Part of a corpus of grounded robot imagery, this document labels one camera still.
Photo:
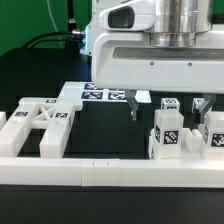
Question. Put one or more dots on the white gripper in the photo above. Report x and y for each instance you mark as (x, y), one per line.
(159, 45)

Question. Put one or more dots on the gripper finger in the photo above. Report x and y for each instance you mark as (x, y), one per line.
(205, 104)

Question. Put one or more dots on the white chair seat part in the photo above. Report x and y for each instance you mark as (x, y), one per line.
(191, 141)

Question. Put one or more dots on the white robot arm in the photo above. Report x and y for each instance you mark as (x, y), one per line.
(156, 45)

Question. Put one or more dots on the white tagged cube right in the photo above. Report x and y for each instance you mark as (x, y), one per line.
(197, 105)

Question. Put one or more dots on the white tagged cube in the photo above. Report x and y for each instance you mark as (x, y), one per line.
(197, 105)
(170, 103)

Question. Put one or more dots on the white tagged cube left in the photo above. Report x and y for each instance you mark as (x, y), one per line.
(170, 103)

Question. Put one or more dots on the black vertical pole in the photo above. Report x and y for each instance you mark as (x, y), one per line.
(71, 23)

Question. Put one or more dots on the white front fence bar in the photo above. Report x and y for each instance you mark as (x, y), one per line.
(113, 173)

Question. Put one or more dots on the white fence bar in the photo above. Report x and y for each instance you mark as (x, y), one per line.
(2, 119)
(113, 173)

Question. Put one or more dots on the white left fence bar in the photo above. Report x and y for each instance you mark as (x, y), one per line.
(2, 119)

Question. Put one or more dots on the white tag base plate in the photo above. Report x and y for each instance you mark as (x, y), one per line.
(87, 91)

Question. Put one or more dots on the white chair back frame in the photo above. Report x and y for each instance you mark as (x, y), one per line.
(54, 116)

